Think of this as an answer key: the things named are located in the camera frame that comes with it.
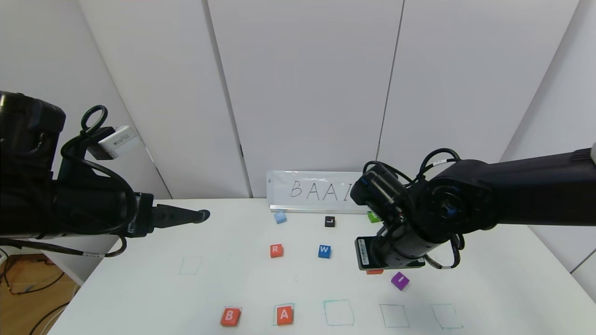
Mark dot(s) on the black letter L block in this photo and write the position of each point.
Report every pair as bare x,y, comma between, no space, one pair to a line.
329,221

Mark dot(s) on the white sign reading BAAI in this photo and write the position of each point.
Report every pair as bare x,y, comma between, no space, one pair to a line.
312,190

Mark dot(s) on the orange letter A block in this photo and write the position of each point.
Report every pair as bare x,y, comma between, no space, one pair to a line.
375,271
284,315

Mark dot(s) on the blue letter W block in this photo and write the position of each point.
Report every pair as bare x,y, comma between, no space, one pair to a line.
324,251

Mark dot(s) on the light blue letter block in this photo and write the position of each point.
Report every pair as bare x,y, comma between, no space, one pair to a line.
280,217

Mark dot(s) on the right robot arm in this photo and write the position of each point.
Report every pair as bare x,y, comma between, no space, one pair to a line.
512,190

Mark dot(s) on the purple letter I block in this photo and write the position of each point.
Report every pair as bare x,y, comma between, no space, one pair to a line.
400,281

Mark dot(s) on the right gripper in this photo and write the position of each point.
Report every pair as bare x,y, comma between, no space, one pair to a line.
364,253

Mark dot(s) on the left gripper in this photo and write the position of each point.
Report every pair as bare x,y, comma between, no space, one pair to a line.
143,216

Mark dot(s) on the green letter S block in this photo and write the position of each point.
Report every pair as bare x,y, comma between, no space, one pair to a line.
372,217

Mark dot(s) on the orange letter B block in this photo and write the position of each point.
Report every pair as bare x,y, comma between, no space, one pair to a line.
230,317

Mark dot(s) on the orange letter R block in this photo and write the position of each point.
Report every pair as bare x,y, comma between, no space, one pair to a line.
276,251

